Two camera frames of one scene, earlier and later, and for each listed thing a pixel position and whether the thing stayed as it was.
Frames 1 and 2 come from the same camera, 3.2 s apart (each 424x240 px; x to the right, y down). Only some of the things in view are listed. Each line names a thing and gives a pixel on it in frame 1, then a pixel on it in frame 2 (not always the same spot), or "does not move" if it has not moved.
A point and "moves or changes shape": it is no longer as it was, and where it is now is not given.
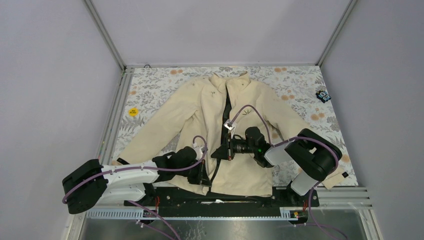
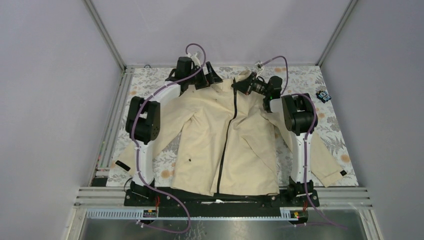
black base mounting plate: [185, 197] does not move
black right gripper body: [229, 146] -> [256, 86]
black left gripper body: [194, 174] -> [202, 80]
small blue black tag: [323, 96] does not move
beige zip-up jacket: [192, 120] moves or changes shape
